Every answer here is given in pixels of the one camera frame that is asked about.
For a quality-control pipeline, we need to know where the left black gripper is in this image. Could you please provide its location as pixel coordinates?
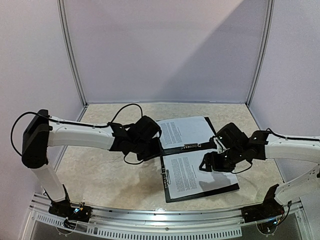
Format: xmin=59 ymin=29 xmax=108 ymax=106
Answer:
xmin=131 ymin=136 xmax=165 ymax=162

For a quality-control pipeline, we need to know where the black file folder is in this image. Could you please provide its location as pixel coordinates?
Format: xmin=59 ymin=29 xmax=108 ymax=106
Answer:
xmin=157 ymin=116 xmax=240 ymax=203

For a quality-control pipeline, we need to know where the printed paper stack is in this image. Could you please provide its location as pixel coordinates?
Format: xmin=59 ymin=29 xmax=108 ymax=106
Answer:
xmin=161 ymin=150 xmax=240 ymax=203

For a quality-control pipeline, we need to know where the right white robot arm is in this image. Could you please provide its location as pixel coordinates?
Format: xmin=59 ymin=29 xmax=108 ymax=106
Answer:
xmin=199 ymin=122 xmax=320 ymax=218

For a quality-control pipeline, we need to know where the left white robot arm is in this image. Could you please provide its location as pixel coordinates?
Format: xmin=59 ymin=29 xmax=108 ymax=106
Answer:
xmin=21 ymin=109 xmax=162 ymax=217

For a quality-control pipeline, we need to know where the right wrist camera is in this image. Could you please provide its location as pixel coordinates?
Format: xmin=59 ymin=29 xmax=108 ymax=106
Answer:
xmin=209 ymin=136 xmax=227 ymax=154

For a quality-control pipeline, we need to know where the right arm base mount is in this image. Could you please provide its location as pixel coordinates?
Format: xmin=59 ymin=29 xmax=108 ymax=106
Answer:
xmin=240 ymin=184 xmax=292 ymax=226

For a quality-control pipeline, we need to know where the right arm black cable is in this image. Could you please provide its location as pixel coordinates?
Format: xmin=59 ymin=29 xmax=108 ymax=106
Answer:
xmin=264 ymin=127 xmax=320 ymax=142

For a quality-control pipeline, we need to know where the curved aluminium rail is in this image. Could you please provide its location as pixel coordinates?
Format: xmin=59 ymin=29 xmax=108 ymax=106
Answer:
xmin=29 ymin=192 xmax=305 ymax=228

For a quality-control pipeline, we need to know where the perforated white cable tray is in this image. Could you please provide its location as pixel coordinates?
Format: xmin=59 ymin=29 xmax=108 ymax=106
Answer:
xmin=32 ymin=213 xmax=243 ymax=240

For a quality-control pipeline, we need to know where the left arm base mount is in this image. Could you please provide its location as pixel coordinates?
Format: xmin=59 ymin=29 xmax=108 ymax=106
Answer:
xmin=48 ymin=185 xmax=93 ymax=223

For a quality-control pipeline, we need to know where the right aluminium frame post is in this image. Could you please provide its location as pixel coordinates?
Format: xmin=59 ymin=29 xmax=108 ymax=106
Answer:
xmin=245 ymin=0 xmax=275 ymax=108

